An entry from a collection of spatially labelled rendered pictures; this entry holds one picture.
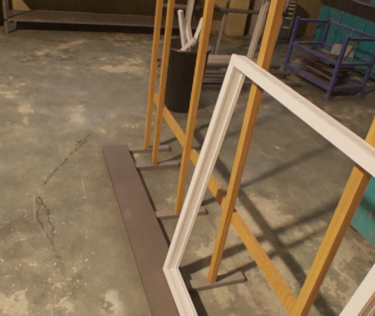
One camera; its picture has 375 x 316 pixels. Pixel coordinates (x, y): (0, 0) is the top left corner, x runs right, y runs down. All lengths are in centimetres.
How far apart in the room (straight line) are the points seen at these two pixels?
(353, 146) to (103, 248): 195
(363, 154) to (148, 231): 191
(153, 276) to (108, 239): 48
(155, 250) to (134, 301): 40
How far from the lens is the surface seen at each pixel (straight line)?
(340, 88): 640
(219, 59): 644
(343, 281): 301
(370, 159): 120
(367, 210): 329
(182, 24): 461
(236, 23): 906
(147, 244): 272
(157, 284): 249
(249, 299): 262
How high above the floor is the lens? 195
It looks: 31 degrees down
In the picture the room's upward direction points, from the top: 8 degrees clockwise
